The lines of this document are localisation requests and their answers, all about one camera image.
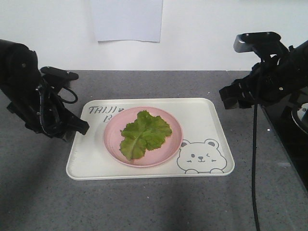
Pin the green lettuce leaf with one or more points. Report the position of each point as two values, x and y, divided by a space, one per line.
146 133

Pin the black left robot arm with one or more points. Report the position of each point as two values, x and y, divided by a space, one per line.
17 61

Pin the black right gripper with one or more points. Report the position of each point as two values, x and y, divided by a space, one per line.
276 76

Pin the black glass cooktop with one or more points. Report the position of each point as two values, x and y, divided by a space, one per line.
294 140

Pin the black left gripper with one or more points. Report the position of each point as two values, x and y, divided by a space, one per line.
41 106

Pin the white paper sheet on wall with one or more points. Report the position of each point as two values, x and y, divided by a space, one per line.
138 20

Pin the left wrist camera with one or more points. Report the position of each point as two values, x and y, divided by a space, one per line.
55 76

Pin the silver stove burner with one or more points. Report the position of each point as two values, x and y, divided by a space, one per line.
300 116

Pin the cream bear print tray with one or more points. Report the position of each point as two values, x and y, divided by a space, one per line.
204 151

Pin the pink round plate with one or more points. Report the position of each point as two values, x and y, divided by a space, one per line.
112 138

